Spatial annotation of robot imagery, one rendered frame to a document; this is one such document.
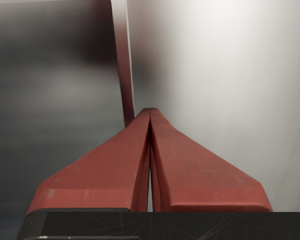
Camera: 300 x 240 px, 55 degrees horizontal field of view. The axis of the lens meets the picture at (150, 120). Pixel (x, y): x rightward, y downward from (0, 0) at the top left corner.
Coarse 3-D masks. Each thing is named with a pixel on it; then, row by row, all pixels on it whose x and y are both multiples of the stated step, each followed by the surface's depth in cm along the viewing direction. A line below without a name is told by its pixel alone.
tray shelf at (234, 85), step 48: (144, 0) 12; (192, 0) 12; (240, 0) 12; (288, 0) 12; (144, 48) 13; (192, 48) 13; (240, 48) 14; (288, 48) 14; (144, 96) 15; (192, 96) 15; (240, 96) 15; (288, 96) 15; (240, 144) 17; (288, 144) 17; (288, 192) 20
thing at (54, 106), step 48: (0, 0) 8; (48, 0) 8; (96, 0) 12; (0, 48) 13; (48, 48) 13; (96, 48) 13; (0, 96) 14; (48, 96) 14; (96, 96) 14; (0, 144) 16; (48, 144) 16; (96, 144) 16; (0, 192) 18
